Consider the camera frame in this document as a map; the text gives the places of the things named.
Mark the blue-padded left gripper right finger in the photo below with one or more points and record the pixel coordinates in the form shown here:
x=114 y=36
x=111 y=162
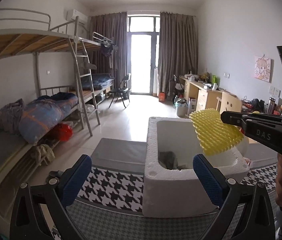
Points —
x=256 y=220

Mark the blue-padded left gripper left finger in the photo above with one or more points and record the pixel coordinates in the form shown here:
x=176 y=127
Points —
x=28 y=220

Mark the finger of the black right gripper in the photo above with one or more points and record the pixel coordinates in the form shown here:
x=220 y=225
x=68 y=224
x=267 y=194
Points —
x=233 y=118

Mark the yellow foam fruit net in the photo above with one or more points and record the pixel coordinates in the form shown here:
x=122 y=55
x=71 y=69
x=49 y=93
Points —
x=214 y=136

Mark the grey fluffy towel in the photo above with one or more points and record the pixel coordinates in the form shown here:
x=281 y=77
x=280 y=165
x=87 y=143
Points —
x=169 y=161

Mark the smiley face wooden chair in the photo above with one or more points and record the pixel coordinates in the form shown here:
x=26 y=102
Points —
x=228 y=102

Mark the long wooden desk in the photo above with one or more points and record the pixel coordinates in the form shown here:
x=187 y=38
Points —
x=205 y=99

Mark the red snack packet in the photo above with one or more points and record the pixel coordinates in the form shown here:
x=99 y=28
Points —
x=247 y=160

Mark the white styrofoam box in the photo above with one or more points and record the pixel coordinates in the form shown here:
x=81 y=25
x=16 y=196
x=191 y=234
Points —
x=173 y=193

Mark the white waste bin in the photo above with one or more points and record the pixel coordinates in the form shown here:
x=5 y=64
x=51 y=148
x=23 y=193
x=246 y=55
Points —
x=181 y=107

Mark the houndstooth patterned table mat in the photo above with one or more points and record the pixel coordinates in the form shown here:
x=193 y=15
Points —
x=109 y=204

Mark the orange container on floor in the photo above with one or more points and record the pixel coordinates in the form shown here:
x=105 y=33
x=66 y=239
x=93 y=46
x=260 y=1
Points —
x=161 y=97

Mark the red plastic bag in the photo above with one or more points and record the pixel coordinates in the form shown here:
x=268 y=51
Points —
x=61 y=132

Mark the right brown curtain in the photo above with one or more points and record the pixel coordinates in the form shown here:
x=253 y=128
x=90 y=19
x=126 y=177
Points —
x=178 y=47

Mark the brown curtain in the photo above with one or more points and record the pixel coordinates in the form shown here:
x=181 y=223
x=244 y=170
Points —
x=110 y=30
x=178 y=47

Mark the blue plaid bedding bundle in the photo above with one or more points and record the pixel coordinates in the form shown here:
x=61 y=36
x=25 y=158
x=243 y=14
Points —
x=34 y=120

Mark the black folding chair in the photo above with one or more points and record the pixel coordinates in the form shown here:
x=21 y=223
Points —
x=121 y=90

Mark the glass balcony door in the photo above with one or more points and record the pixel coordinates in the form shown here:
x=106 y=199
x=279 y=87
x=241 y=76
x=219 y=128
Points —
x=143 y=41

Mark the metal bunk bed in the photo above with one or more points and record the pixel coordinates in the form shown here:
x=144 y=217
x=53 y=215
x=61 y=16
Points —
x=22 y=70

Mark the left brown curtain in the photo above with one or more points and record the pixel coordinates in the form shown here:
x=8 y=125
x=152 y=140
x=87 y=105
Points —
x=110 y=30

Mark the cartoon wall picture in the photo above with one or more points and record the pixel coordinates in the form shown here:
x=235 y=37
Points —
x=262 y=68

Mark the white wall air conditioner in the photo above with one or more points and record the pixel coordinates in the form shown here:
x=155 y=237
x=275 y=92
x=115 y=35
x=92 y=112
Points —
x=73 y=14

